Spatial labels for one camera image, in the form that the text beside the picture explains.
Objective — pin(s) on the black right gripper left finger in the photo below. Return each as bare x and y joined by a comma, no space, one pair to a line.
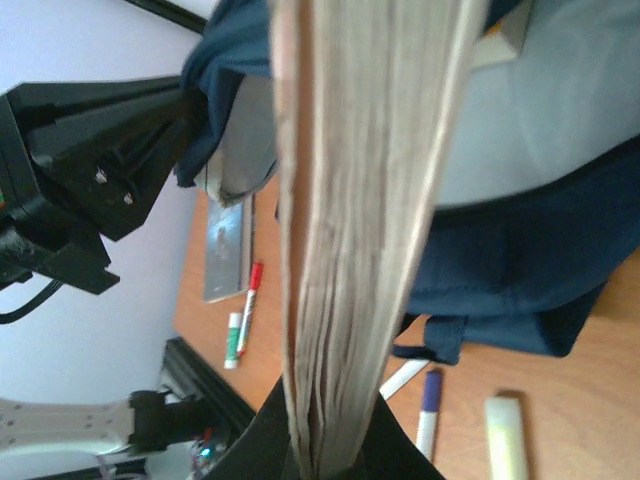
263,451

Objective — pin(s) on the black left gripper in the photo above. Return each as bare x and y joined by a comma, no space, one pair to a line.
110,148

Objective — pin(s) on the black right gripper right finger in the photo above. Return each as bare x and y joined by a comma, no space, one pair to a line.
387,453

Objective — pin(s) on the dark teal Bronte book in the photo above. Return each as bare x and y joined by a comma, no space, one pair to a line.
229,250

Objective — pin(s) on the pink illustrated paperback book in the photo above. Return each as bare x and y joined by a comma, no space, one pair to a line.
366,96

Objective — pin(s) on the navy blue student backpack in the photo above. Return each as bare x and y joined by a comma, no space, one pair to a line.
541,197

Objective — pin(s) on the orange 39-Storey Treehouse book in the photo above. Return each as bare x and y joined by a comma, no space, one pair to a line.
504,34

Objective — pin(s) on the purple marker pen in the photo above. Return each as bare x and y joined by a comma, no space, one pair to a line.
428,415

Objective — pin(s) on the yellow highlighter pen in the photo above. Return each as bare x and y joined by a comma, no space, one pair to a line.
506,441

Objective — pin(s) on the white glue stick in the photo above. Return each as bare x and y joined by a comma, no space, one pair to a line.
235,335

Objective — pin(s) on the red marker pen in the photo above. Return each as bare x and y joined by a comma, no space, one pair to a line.
254,283

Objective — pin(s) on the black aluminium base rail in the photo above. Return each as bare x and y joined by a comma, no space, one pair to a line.
187,376

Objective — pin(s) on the black left corner frame post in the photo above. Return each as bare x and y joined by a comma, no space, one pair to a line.
172,13

